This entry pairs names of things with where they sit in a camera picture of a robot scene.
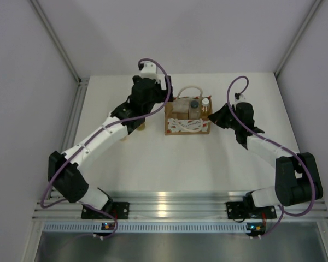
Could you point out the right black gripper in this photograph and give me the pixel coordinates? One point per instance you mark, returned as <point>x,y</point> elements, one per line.
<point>218,117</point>

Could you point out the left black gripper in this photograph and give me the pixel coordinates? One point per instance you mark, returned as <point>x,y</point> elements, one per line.
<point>162,93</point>

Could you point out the red cap yellow bottle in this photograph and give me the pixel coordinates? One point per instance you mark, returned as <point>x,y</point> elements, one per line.
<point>141,127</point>

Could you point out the burlap watermelon canvas bag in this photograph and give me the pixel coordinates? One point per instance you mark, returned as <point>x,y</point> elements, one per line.
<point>177,120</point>

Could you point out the white cap amber bottle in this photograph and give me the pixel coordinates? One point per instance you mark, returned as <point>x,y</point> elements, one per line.
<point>123,139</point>

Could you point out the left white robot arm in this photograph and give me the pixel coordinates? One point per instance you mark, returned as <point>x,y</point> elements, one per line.
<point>67,169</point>

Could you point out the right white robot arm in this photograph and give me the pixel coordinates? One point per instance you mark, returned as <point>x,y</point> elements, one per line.
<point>297,178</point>

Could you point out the white cap clear bottle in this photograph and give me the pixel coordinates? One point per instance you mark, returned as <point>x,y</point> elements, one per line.
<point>205,108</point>

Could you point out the grey cap clear bottle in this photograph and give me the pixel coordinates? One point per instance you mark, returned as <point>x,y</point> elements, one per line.
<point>194,109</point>

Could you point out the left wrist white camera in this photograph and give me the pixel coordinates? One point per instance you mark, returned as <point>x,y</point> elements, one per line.
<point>148,70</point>

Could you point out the wrist white camera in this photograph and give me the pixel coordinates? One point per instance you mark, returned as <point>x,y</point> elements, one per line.
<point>148,70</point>
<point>239,98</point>

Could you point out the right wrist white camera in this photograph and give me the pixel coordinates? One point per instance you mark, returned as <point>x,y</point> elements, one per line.
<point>239,98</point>

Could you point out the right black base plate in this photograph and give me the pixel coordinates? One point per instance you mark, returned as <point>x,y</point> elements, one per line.
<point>238,211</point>

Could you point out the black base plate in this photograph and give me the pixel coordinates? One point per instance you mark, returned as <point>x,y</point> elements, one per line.
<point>118,210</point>
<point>238,211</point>

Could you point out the aluminium extrusion rail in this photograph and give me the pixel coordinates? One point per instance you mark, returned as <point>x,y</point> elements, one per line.
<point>169,206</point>

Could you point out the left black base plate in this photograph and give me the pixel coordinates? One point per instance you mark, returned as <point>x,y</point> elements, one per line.
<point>118,210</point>

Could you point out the white slotted cable duct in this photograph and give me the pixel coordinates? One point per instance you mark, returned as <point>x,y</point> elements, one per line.
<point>151,227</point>

